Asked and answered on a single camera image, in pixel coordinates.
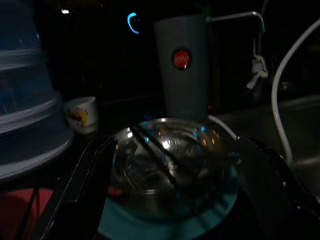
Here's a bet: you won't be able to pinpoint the metal chopstick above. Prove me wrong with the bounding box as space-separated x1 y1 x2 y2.
138 126 202 181
130 124 180 188

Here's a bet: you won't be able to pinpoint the white knotted cloth strip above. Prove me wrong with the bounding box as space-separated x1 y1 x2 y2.
246 53 269 91

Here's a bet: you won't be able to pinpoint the white mug with print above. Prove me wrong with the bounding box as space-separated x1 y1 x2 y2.
63 96 98 135

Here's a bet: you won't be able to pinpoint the black chopstick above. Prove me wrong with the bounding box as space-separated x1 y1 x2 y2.
16 187 40 240

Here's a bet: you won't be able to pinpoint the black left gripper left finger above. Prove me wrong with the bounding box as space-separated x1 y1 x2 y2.
29 136 118 240

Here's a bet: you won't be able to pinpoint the pink plate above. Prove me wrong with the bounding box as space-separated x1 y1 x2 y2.
0 188 55 240

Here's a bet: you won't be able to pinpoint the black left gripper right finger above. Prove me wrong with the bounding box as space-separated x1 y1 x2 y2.
236 136 320 240

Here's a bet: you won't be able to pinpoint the blue curved indicator light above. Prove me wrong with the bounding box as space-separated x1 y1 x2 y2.
126 12 140 35

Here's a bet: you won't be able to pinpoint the chrome faucet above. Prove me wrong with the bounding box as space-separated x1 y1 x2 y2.
206 11 267 61

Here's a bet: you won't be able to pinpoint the white and blue plastic container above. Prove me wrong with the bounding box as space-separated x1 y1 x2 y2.
0 0 75 181

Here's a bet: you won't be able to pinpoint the grey tumbler with red logo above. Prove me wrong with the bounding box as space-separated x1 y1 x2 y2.
153 14 213 123

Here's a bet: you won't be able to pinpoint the stainless steel sink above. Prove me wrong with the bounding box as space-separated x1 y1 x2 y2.
217 94 320 203

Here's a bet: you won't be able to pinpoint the teal plate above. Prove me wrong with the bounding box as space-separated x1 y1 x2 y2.
98 164 238 240

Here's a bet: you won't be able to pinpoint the white plastic hose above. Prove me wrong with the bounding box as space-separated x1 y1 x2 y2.
271 17 320 166
207 114 238 141

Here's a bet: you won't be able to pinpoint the stainless steel bowl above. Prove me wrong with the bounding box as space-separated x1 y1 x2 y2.
107 117 241 221

